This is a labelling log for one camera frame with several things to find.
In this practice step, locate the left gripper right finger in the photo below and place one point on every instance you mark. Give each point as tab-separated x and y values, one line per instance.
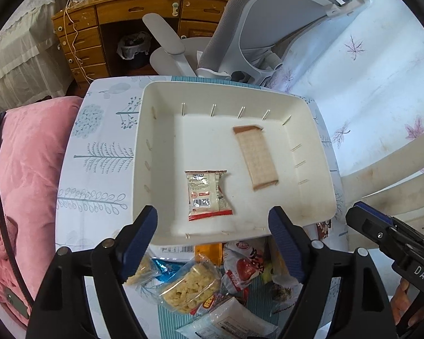
309	266

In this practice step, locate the large clear blue snack bag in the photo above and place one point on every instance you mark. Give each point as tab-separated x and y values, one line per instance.
229	320

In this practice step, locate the dark seaweed snack pack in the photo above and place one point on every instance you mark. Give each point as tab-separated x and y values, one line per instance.
217	299

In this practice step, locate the blue foil candy packet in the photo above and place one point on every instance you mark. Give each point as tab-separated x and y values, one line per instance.
166	269

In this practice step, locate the patterned tablecloth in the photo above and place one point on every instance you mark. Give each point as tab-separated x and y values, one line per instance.
93	200

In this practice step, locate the lace covered cabinet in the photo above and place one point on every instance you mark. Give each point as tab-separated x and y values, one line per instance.
32	66

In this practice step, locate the yellow fried cake bag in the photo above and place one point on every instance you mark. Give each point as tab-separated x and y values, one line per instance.
280	273

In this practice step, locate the brown chocolate bar wrapper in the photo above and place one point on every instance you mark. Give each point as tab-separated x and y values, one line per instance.
323	229

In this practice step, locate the person right hand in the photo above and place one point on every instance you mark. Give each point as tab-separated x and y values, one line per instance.
400	303

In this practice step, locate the rice cracker pack large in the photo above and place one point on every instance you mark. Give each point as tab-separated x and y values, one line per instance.
190	286

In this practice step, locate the orange snack packet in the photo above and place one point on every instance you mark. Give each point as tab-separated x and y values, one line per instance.
214	252

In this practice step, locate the grey office chair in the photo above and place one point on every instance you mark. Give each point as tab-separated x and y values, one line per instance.
252	38

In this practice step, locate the long wafer biscuit pack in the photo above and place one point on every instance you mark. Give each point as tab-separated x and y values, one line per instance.
257	157

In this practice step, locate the white plastic storage tray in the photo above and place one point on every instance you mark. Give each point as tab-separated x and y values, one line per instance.
185	126

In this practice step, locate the rice cracker pack small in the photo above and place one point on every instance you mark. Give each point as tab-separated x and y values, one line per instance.
146	271

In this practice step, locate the wooden desk with drawers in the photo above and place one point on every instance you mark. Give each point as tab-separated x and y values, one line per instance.
89	33

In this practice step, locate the floral curtain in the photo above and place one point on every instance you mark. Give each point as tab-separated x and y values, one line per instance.
365	72

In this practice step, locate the small white red snack packet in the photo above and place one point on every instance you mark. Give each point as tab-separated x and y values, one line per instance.
205	197

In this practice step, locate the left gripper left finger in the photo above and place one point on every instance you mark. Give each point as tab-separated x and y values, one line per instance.
113	262

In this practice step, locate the red date snack bag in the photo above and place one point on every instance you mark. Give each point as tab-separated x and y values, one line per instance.
243	262

